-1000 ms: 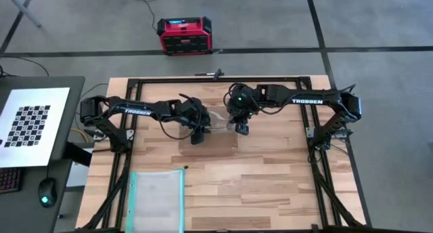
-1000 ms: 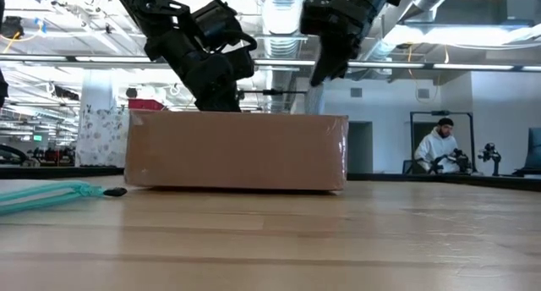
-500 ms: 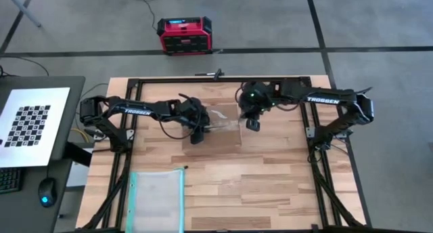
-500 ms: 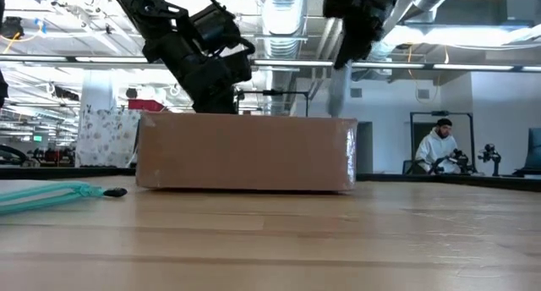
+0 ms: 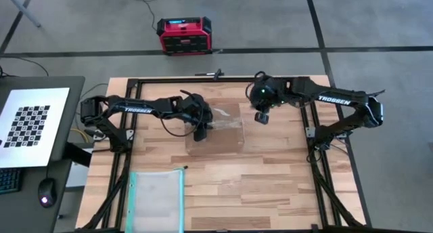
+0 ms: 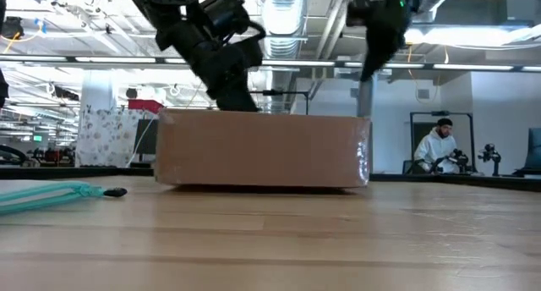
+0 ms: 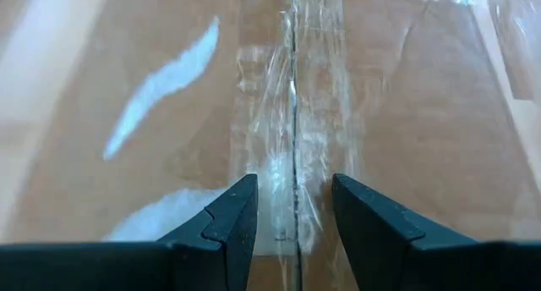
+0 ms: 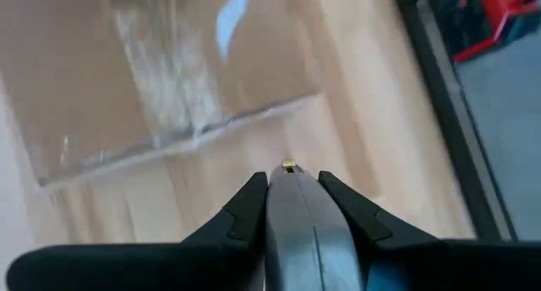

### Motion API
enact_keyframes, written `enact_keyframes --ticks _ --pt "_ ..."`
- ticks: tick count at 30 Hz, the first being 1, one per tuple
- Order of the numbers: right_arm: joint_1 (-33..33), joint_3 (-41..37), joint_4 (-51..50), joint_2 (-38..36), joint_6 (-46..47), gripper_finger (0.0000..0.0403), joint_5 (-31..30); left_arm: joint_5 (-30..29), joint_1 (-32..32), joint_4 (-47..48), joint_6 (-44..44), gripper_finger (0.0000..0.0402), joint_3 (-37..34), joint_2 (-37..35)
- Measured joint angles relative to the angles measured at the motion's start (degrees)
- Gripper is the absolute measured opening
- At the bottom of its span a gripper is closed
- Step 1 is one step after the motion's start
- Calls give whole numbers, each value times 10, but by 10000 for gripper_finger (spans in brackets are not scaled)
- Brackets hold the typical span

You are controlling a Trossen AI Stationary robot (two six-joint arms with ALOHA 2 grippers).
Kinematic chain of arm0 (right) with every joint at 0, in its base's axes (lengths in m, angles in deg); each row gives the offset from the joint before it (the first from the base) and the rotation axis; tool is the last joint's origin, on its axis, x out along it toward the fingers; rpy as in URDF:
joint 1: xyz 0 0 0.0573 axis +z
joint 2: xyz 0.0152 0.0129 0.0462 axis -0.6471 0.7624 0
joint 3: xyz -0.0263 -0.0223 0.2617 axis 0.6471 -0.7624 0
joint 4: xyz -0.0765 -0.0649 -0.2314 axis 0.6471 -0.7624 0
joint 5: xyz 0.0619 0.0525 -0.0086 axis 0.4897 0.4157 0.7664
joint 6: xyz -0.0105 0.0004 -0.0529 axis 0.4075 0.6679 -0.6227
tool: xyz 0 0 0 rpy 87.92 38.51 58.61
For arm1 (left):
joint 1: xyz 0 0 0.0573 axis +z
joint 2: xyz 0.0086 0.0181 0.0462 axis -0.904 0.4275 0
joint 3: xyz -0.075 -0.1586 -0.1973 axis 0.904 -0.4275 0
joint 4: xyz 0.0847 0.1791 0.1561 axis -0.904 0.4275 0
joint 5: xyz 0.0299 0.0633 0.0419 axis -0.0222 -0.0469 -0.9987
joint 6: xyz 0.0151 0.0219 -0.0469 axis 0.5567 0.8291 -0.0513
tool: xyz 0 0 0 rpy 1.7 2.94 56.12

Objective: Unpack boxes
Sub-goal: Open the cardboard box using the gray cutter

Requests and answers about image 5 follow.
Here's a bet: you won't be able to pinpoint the white checkerboard calibration board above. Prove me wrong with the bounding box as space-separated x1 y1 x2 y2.
0 87 71 169

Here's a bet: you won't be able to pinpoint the red black jobsite radio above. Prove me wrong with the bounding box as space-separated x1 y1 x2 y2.
156 16 214 56

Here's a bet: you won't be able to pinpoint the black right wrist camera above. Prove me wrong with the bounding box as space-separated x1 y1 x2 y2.
254 111 271 125

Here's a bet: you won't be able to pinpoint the black floor cable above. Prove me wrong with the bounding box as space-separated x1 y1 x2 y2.
136 0 160 32
0 55 50 78

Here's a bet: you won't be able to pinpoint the black aluminium table frame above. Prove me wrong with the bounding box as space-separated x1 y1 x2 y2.
81 75 365 233

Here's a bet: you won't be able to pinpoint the black computer mouse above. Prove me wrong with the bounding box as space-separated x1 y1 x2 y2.
37 177 58 209

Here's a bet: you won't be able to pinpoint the white sheet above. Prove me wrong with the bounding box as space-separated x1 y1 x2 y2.
66 161 91 188

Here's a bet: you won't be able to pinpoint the grey metal pole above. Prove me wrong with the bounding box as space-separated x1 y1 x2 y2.
0 0 42 28

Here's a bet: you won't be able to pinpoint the brown taped cardboard box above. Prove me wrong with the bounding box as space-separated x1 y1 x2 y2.
184 102 246 156

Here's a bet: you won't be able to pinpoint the yellow wires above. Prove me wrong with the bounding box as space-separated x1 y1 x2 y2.
70 127 93 144

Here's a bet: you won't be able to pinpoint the black desk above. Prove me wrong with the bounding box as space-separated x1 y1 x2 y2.
0 76 93 233

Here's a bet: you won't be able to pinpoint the teal-edged mesh zipper pouch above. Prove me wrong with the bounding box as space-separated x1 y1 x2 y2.
124 167 186 233

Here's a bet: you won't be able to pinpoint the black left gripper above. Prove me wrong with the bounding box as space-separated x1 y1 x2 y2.
179 92 214 142

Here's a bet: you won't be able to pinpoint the black backlit keyboard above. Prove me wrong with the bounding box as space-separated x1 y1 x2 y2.
0 167 22 196

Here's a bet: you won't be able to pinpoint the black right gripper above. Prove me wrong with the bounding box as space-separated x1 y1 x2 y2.
249 75 289 114

